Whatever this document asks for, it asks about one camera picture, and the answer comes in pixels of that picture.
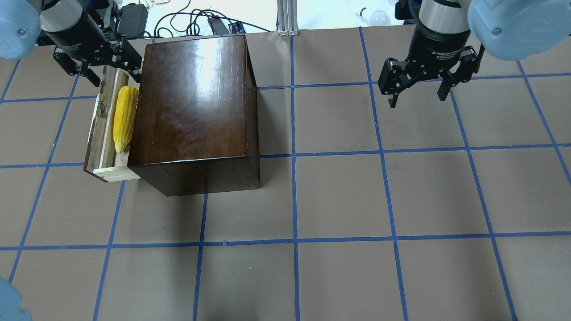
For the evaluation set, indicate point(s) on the black power adapter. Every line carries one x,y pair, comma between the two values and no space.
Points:
132,21

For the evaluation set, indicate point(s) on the yellow corn cob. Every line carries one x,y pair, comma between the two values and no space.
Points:
123,122

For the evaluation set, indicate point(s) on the wooden drawer with white handle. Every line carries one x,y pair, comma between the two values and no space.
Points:
101,160

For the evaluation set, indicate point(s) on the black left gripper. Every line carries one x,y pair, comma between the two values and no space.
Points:
76,37

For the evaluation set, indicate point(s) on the brown wooden drawer cabinet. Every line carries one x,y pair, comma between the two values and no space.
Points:
196,123

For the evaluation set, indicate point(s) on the white light bulb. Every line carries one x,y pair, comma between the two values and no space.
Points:
374,17

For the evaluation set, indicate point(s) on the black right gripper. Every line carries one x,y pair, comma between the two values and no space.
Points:
438,50

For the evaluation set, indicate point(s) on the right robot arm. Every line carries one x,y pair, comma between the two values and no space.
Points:
509,30

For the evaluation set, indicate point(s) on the aluminium frame post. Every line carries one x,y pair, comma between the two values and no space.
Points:
287,18

